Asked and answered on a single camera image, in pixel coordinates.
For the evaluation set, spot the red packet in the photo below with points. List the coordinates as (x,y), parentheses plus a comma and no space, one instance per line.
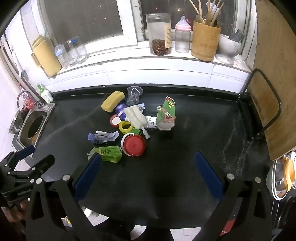
(27,103)

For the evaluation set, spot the red round lid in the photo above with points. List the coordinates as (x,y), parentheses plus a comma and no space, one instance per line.
(134,144)

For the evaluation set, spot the yellow plastic jug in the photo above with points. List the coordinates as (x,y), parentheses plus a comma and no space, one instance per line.
(46,58)

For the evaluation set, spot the white soap bottle green cap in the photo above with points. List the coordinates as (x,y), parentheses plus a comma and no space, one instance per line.
(45,93)

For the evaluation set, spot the bamboo utensil holder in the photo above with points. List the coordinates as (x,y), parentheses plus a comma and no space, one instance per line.
(205,41)

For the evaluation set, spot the green cartoon pouch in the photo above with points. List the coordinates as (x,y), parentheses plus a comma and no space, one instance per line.
(167,114)

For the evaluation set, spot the orange ceramic bowl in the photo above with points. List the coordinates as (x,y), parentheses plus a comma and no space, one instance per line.
(290,171)

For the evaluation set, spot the steel bowl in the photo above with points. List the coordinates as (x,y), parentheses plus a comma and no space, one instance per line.
(275,179)

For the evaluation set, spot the purple tube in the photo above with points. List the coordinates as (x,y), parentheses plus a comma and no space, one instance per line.
(120,109)

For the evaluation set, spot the white window frame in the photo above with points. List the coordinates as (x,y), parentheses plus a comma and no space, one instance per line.
(126,20)

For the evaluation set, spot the wooden spoon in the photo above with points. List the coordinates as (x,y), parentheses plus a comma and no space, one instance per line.
(199,18)

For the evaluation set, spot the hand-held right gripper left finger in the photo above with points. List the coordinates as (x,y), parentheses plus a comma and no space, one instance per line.
(89,176)

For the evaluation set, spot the wooden chopstick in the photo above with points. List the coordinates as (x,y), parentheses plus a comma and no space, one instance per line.
(217,11)
(194,9)

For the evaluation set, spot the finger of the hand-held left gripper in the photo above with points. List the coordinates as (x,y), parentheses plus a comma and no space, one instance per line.
(42,163)
(25,151)

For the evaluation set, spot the steel faucet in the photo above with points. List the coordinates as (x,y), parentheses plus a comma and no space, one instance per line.
(23,93)

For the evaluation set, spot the wooden cutting board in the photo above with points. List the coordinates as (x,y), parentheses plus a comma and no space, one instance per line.
(272,46)

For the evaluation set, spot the perforated metal plate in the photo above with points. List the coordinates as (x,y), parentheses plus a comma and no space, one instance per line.
(151,122)

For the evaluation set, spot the red tape roll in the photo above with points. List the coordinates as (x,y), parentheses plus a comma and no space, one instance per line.
(115,120)

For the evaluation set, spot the clear plastic water bottle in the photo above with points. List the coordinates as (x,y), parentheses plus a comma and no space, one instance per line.
(61,55)

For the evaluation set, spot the blue wrapper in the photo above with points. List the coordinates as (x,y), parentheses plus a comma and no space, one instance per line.
(101,138)

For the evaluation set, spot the crumpled white tissue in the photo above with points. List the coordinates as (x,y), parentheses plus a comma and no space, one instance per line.
(141,106)

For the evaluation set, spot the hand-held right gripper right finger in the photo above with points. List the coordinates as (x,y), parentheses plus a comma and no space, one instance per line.
(208,176)

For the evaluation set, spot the clear plastic cup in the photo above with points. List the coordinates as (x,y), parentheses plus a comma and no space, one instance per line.
(134,95)

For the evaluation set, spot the grey wall hook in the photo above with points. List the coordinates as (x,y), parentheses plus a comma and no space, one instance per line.
(22,73)

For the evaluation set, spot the yellow spool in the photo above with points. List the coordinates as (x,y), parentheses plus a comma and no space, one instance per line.
(126,127)

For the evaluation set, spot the yellow sponge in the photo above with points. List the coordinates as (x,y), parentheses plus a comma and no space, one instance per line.
(112,101)

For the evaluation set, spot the steel sink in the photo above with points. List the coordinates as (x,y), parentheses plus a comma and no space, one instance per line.
(42,110)
(15,122)

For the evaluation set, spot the white popsicle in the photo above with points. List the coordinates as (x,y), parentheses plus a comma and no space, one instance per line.
(135,117)

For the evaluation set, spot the baby bottle with pink cap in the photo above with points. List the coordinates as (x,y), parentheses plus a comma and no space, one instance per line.
(182,34)

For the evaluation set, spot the wooden ladle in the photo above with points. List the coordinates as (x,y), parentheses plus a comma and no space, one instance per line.
(209,14)

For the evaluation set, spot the person's left hand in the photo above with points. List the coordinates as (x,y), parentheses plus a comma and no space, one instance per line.
(13,214)

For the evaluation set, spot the grey stone pestle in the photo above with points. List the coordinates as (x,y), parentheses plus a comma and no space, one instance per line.
(239,36)

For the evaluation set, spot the green packet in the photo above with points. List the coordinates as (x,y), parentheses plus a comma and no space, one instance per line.
(106,154)

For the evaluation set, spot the clear jar with red beans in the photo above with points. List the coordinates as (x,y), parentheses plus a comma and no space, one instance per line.
(159,34)

